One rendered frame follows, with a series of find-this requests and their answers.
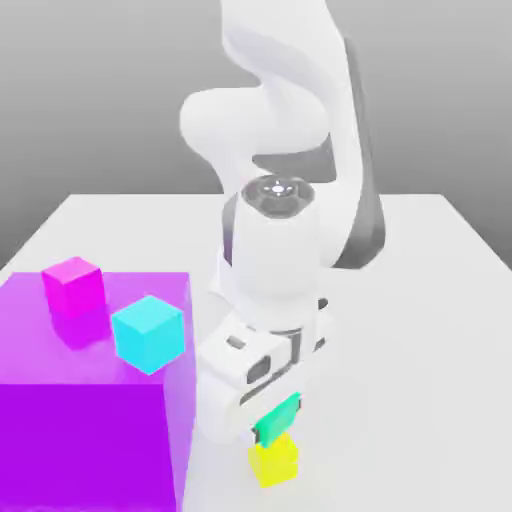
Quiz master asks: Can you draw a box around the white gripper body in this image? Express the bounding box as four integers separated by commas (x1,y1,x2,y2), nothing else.
194,369,302,446

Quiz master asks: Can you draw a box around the small green cube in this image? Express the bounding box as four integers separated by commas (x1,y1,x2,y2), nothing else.
252,392,302,448

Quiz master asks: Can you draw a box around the small yellow cube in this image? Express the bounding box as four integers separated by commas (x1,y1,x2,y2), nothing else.
247,430,300,489

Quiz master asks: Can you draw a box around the small cyan cube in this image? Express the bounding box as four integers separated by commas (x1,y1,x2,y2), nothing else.
110,294,187,377

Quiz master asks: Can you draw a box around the small magenta cube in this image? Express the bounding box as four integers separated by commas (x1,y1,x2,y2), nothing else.
41,256,107,317

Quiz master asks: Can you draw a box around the large purple box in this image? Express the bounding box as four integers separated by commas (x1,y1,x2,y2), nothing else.
0,271,197,512

